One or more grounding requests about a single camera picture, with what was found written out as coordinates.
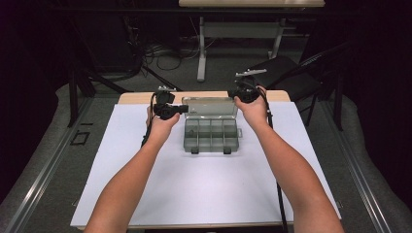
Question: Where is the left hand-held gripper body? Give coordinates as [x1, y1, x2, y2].
[153, 85, 181, 120]

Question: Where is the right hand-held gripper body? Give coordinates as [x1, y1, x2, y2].
[233, 68, 268, 105]

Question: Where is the grey plastic compartment box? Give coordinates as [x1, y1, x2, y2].
[181, 96, 243, 155]

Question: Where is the person's left hand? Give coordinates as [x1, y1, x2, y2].
[146, 106, 181, 142]

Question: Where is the person's right hand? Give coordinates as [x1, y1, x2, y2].
[233, 85, 270, 130]

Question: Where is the black metal rod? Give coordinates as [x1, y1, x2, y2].
[141, 65, 183, 92]

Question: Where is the wooden table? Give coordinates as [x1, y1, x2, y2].
[77, 89, 334, 231]

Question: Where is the white-legged desk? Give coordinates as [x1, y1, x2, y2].
[178, 0, 326, 83]

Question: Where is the black folding chair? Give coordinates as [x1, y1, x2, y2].
[244, 40, 354, 130]

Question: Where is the white board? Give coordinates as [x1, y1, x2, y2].
[70, 101, 342, 227]

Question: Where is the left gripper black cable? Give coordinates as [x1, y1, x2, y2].
[141, 92, 157, 149]

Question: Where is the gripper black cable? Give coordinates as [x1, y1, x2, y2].
[257, 86, 290, 233]
[141, 92, 157, 149]

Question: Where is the tangle of floor cables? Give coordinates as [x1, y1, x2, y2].
[127, 16, 210, 79]

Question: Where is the black frame post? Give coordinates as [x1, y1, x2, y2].
[333, 69, 345, 132]
[66, 64, 134, 128]

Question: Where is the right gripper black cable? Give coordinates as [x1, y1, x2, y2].
[257, 86, 290, 233]

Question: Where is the metal floor rail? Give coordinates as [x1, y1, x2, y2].
[320, 100, 394, 233]
[2, 96, 94, 233]

